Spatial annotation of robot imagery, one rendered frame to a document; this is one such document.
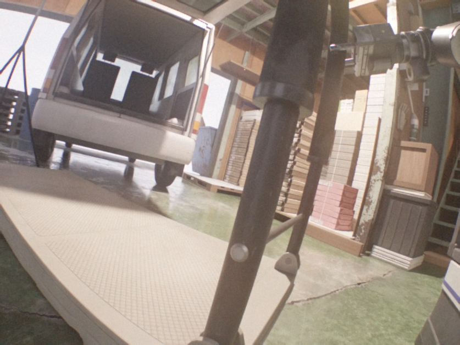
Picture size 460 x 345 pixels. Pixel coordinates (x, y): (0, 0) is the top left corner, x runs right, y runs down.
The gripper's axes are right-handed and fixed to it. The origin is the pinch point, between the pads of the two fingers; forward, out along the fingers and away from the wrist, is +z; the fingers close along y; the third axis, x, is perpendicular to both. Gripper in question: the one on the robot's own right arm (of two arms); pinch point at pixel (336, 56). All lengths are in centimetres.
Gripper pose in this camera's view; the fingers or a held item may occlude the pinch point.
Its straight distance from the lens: 55.4
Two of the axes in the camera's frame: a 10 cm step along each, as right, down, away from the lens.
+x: -0.7, -9.9, 1.3
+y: 4.0, 0.9, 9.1
